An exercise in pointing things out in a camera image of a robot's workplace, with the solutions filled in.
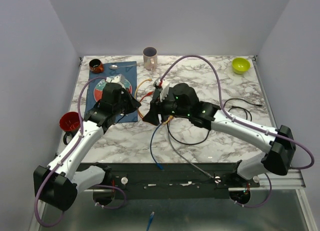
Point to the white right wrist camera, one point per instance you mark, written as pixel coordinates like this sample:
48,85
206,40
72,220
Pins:
163,86

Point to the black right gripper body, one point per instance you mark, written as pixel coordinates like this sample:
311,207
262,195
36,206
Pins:
169,108

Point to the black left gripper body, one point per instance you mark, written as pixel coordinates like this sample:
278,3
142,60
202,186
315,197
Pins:
118,109

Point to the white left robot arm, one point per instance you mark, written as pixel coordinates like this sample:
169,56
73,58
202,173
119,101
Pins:
56,184

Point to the pink ceramic mug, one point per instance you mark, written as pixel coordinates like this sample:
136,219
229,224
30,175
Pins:
150,58

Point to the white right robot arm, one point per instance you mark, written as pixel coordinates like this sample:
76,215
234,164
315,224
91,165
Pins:
276,144

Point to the small brown orange cup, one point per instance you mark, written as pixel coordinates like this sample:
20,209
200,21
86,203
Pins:
96,66

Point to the blue placemat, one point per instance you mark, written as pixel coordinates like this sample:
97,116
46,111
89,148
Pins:
130,73

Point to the lime green bowl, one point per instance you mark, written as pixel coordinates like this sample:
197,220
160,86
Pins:
240,65

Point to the red and teal plate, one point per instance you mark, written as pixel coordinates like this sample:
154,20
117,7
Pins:
98,90

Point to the black mounting base bar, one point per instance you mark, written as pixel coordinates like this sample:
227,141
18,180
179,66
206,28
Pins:
141,181

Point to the red black patterned mug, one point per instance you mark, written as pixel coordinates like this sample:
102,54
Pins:
70,124

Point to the metal spoon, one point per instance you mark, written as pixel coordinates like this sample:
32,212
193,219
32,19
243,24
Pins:
116,67

